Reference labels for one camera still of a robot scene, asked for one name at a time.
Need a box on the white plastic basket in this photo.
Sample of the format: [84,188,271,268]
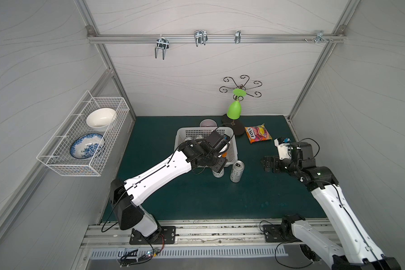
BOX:
[174,127,238,166]

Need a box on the white Monster can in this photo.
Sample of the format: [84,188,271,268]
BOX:
[230,160,245,183]
[212,168,225,178]

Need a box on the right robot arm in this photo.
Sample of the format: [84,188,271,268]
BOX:
[261,137,401,270]

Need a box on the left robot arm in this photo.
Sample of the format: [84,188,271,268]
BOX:
[109,129,234,243]

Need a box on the pink bowl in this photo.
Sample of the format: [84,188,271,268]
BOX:
[199,119,218,127]

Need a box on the colourful snack bag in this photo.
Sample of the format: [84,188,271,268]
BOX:
[245,124,272,144]

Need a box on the black metal cup stand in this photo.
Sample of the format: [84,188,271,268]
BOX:
[219,74,263,137]

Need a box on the green plastic wine glass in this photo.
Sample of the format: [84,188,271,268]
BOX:
[227,88,246,120]

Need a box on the white ceramic bowl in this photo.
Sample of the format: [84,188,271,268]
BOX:
[85,108,117,132]

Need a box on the blue patterned plate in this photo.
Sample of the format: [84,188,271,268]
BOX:
[70,133,105,160]

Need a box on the double metal hook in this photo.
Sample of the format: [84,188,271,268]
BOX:
[155,37,169,60]

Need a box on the metal loop hook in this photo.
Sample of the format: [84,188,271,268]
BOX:
[193,30,208,47]

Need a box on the small metal hook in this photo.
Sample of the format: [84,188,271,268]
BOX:
[235,30,241,44]

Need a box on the right metal hook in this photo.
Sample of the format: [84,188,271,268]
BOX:
[303,31,334,45]

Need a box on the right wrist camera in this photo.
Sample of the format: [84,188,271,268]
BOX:
[274,137,291,160]

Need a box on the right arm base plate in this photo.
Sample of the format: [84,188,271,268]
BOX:
[262,224,290,243]

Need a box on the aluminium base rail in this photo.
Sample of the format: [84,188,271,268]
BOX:
[80,218,358,249]

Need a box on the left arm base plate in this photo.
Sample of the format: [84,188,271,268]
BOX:
[129,226,176,245]

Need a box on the white wire wall basket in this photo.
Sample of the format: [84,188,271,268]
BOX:
[37,91,129,177]

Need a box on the aluminium top rail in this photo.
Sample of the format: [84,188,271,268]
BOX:
[88,33,346,45]

